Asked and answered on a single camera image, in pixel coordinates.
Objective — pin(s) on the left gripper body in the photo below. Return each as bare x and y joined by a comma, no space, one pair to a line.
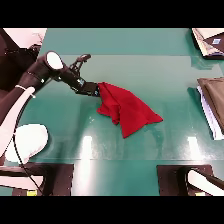
87,88

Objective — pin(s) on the red T-shirt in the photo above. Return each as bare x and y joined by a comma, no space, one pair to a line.
128,108

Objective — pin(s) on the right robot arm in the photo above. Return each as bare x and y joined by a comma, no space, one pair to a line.
204,180

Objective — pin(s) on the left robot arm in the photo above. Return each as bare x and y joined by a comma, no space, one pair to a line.
39,71

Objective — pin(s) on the beige garment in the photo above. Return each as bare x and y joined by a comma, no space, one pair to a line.
202,39

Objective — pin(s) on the white garment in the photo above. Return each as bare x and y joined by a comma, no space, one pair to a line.
210,121

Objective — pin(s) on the black garment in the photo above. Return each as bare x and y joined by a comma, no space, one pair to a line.
216,42

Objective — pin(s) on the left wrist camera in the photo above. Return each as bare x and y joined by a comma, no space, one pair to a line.
79,62

